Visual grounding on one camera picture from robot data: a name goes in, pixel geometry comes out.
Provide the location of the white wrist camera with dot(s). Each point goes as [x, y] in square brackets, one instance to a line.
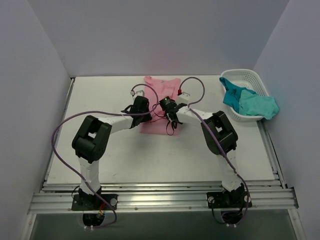
[134, 93]
[182, 97]

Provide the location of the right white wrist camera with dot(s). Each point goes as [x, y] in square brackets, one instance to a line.
[182, 97]

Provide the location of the teal t shirt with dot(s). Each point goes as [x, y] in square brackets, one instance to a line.
[247, 102]

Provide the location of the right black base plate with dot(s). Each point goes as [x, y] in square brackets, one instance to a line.
[218, 200]

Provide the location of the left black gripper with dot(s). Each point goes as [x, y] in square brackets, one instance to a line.
[146, 117]

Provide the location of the white plastic basket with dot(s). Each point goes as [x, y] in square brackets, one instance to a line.
[249, 79]

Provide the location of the aluminium mounting rail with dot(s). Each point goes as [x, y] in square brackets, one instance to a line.
[164, 197]

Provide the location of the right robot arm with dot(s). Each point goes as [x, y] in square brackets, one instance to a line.
[220, 137]

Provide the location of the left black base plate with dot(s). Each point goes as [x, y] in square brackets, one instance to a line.
[84, 202]

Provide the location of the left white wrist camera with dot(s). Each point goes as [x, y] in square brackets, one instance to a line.
[134, 93]

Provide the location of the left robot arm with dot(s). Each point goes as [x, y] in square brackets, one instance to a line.
[90, 142]

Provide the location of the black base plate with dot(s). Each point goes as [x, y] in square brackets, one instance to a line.
[218, 200]
[84, 202]

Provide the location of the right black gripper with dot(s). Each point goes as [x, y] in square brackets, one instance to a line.
[172, 116]

